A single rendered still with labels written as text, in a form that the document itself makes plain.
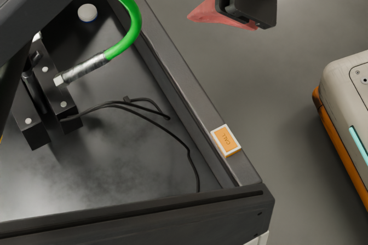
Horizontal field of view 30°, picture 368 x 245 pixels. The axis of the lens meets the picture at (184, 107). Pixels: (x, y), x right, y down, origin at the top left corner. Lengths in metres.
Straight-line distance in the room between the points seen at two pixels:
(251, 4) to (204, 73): 1.61
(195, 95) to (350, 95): 0.88
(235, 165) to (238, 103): 1.14
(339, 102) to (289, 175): 0.30
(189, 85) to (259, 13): 0.50
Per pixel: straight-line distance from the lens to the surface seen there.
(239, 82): 2.29
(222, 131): 1.14
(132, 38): 0.90
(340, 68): 2.03
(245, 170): 1.13
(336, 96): 2.01
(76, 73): 0.97
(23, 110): 1.18
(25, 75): 1.11
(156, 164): 1.26
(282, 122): 2.23
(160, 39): 1.25
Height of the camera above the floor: 1.99
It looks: 62 degrees down
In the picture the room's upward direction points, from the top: 4 degrees counter-clockwise
